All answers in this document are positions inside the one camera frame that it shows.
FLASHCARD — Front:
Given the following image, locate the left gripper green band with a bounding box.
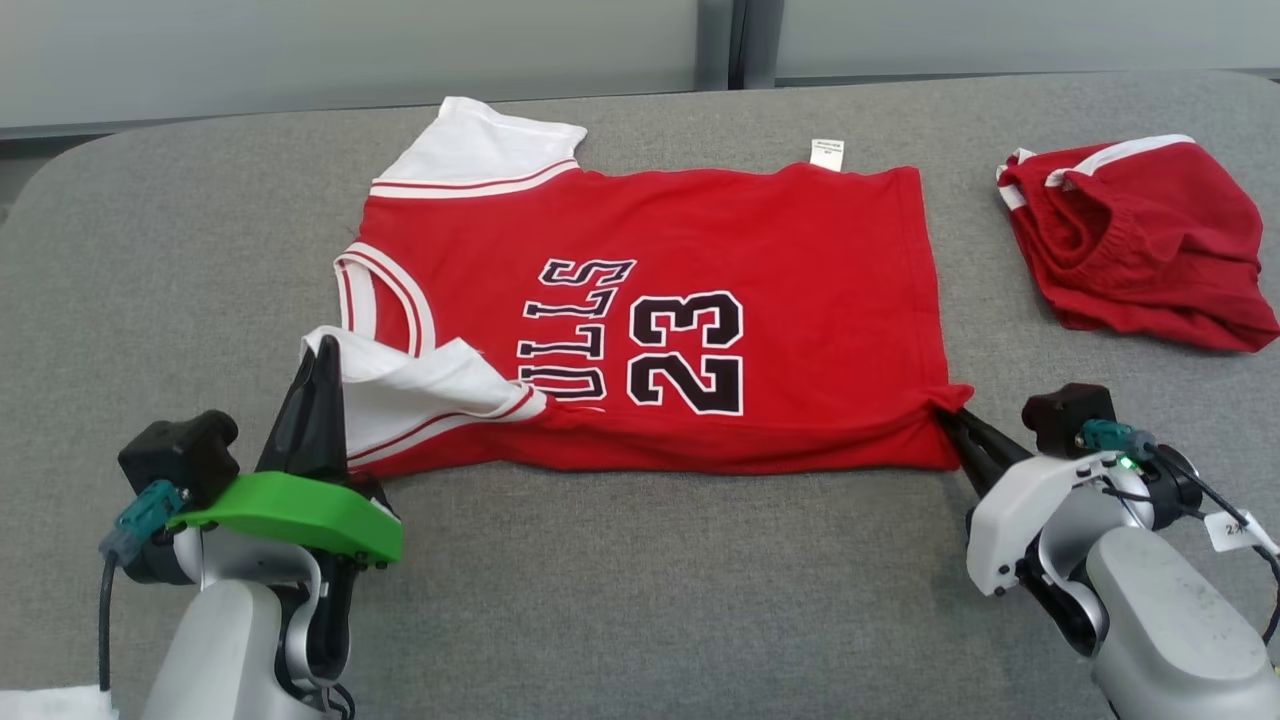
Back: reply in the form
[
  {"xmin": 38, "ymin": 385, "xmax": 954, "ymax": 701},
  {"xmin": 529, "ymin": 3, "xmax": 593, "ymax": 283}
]
[{"xmin": 168, "ymin": 336, "xmax": 404, "ymax": 569}]

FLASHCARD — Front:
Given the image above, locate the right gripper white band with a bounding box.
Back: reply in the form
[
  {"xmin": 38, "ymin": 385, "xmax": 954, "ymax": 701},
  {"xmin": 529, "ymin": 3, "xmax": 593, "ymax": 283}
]
[{"xmin": 937, "ymin": 408, "xmax": 1128, "ymax": 598}]

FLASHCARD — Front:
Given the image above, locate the red shorts white stripe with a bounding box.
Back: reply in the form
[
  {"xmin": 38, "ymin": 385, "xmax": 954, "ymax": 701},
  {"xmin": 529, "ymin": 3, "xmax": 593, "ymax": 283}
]
[{"xmin": 996, "ymin": 134, "xmax": 1280, "ymax": 354}]

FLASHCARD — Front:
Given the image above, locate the red basketball jersey white trim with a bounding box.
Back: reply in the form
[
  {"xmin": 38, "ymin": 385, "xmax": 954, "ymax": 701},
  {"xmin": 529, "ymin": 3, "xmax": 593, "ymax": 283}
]
[{"xmin": 303, "ymin": 96, "xmax": 974, "ymax": 479}]

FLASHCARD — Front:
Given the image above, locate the right black cable teal connector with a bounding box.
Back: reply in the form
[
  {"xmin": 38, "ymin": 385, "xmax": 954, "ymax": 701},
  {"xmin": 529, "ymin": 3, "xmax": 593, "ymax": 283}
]
[{"xmin": 1078, "ymin": 420, "xmax": 1280, "ymax": 646}]

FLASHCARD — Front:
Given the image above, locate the black cable teal connector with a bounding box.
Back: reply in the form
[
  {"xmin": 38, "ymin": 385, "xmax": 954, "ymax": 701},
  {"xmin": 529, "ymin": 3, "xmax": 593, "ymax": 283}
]
[
  {"xmin": 98, "ymin": 480, "xmax": 188, "ymax": 693},
  {"xmin": 1078, "ymin": 420, "xmax": 1280, "ymax": 646}
]

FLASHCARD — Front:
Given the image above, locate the left black cable teal connector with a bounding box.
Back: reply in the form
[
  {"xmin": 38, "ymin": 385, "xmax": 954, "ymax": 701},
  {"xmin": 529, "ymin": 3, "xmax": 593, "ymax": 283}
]
[{"xmin": 98, "ymin": 480, "xmax": 188, "ymax": 693}]

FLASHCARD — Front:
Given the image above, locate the white paper cable tag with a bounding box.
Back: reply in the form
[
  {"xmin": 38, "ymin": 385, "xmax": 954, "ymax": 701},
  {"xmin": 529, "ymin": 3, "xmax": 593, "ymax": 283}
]
[{"xmin": 1205, "ymin": 510, "xmax": 1280, "ymax": 557}]

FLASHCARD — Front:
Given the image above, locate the white cloth cable label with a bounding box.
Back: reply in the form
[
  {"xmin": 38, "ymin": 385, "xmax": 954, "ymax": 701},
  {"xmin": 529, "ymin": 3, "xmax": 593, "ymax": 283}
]
[{"xmin": 0, "ymin": 685, "xmax": 119, "ymax": 720}]

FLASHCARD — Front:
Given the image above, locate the grey metal partition post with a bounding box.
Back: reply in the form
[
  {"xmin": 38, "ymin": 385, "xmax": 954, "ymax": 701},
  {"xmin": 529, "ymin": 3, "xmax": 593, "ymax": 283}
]
[
  {"xmin": 697, "ymin": 0, "xmax": 737, "ymax": 91},
  {"xmin": 742, "ymin": 0, "xmax": 784, "ymax": 89}
]

